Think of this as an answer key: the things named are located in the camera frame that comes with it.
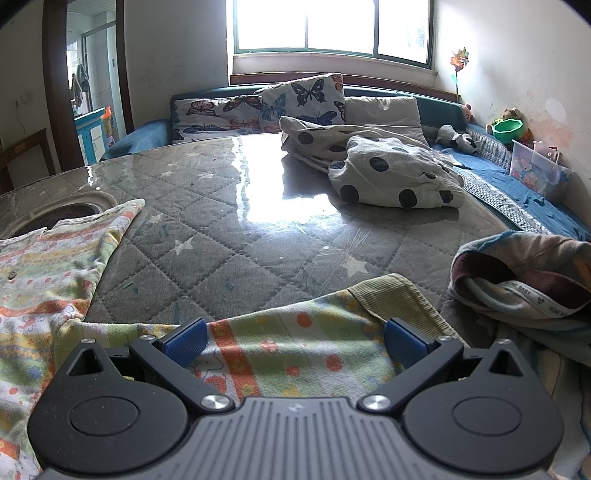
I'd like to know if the colourful patterned baby garment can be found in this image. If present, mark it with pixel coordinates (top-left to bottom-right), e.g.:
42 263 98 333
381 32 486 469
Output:
1 199 454 479

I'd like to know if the pile of mixed clothes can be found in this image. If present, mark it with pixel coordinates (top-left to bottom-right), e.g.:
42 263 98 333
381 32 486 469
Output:
449 231 590 479

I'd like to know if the white polka dot garment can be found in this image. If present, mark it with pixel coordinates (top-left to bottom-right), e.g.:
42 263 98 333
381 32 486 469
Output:
280 116 466 209

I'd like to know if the blue sofa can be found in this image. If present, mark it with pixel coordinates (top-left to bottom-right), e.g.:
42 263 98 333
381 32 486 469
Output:
102 84 590 241

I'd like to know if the clear plastic storage box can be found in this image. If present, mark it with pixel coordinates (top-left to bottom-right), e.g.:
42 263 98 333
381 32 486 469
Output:
509 141 574 203

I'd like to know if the grey plush toy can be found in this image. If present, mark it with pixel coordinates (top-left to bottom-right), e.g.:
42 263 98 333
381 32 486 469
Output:
436 125 478 155

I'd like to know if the long butterfly print pillow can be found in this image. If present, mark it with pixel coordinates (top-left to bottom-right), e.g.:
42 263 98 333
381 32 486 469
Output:
171 95 262 143

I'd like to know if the blue white small cabinet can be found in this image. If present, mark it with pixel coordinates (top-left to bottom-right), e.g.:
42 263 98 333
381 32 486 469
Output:
74 107 111 165

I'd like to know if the green plastic bowl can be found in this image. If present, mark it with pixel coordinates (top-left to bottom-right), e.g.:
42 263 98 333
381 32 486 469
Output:
492 118 526 144

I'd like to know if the beige plain cushion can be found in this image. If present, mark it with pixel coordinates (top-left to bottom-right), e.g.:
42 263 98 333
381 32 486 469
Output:
345 96 428 146

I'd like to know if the teddy bear toy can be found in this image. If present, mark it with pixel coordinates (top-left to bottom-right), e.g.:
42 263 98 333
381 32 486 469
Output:
485 107 534 144

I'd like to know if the square butterfly print cushion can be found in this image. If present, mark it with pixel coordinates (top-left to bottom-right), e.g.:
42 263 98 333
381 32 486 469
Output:
256 73 346 133

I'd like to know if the colourful pinwheel toy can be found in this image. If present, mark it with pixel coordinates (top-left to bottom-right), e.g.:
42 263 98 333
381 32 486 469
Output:
450 48 469 102

